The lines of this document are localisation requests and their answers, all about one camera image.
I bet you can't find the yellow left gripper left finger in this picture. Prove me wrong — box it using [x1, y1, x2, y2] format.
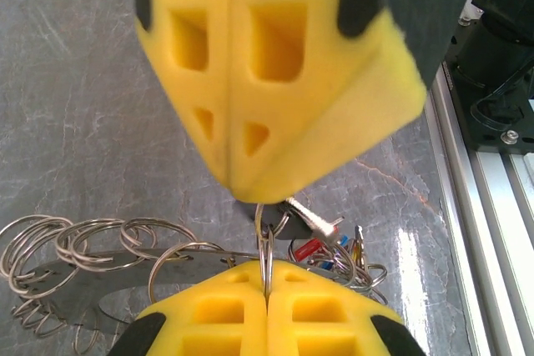
[107, 258, 269, 356]

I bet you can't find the metal disc with split rings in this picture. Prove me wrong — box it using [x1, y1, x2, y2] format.
[0, 213, 268, 356]

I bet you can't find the steel split ring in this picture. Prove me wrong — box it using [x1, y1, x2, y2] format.
[253, 201, 277, 294]

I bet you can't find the black motor cable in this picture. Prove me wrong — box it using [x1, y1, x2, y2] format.
[471, 76, 529, 126]

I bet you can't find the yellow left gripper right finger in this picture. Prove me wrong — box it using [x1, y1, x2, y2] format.
[266, 258, 426, 356]

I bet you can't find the silver key with black head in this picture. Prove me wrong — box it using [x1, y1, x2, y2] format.
[249, 195, 347, 245]

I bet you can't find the bunch of coloured key tags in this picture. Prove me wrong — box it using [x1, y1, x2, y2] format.
[287, 222, 389, 305]

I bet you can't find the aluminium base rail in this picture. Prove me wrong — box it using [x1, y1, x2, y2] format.
[423, 55, 534, 356]

